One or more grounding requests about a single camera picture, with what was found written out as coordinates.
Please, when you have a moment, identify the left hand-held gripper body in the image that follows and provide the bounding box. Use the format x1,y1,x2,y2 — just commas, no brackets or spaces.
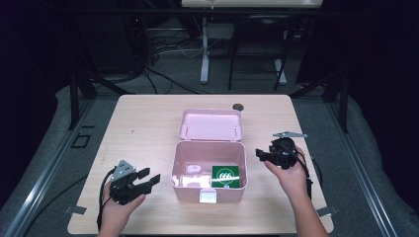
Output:
109,159,146,206

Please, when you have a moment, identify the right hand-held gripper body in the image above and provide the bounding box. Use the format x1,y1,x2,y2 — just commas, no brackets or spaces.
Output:
269,131,308,170

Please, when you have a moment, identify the green packet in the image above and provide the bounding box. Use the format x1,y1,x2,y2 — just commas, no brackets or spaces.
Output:
210,165,240,190

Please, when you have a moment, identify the pink storage box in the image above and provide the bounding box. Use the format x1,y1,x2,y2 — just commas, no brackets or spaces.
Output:
169,108,249,204

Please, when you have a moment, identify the person's left hand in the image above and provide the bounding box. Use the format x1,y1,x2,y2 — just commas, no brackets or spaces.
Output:
100,181,147,237

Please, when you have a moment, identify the person's right hand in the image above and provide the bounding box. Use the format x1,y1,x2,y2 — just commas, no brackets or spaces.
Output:
263,145,311,200

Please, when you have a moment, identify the grey tape strip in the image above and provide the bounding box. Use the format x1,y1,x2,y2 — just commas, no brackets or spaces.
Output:
64,205,88,215
316,205,339,217

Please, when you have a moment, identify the black chair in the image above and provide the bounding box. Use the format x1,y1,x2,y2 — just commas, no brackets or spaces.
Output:
227,13,295,92

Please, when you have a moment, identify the white desk with metal leg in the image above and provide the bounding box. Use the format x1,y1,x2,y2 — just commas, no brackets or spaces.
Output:
180,0,324,85

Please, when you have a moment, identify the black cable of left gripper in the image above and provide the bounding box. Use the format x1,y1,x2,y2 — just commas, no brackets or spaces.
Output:
96,168,116,231

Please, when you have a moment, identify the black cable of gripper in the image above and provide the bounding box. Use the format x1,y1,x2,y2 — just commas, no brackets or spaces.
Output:
96,168,116,231
286,143,324,200

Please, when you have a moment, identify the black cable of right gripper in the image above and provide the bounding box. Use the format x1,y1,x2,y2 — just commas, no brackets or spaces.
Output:
286,143,324,200

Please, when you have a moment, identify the black metal frame stand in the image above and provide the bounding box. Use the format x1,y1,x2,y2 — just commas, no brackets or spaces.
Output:
290,62,351,134
62,13,136,130

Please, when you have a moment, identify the aluminium rail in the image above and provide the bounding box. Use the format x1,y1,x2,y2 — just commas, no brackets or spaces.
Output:
3,98,97,237
324,98,399,237

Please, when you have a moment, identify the bundle of floor cables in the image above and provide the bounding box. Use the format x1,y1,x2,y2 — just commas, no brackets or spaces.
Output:
131,16,211,96

